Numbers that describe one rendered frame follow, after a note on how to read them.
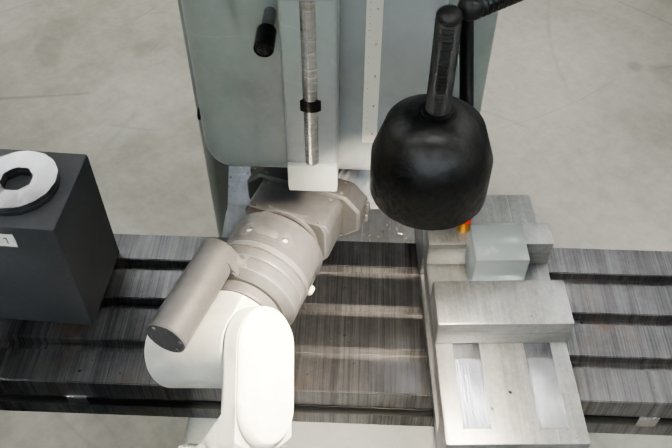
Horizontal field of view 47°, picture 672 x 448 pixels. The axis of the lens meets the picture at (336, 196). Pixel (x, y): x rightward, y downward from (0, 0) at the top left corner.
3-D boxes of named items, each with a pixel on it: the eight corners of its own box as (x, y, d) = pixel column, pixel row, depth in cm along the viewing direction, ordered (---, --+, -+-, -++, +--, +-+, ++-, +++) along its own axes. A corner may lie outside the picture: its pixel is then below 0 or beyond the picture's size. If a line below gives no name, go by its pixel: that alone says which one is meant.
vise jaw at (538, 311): (567, 343, 87) (575, 323, 84) (434, 344, 87) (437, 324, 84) (556, 299, 91) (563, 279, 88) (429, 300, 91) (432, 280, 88)
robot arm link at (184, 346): (325, 305, 70) (273, 413, 62) (239, 312, 76) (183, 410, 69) (256, 216, 64) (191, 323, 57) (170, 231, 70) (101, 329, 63)
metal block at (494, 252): (520, 292, 90) (530, 260, 85) (469, 292, 90) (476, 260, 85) (513, 256, 93) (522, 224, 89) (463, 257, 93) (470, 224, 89)
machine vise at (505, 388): (576, 472, 84) (602, 426, 76) (438, 473, 84) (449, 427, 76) (521, 227, 108) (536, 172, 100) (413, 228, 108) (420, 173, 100)
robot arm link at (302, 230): (371, 173, 73) (325, 266, 65) (368, 239, 80) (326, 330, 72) (251, 140, 76) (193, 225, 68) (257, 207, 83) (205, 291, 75)
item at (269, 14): (274, 58, 53) (273, 41, 52) (254, 58, 53) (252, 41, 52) (282, 8, 57) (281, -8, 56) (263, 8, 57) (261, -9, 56)
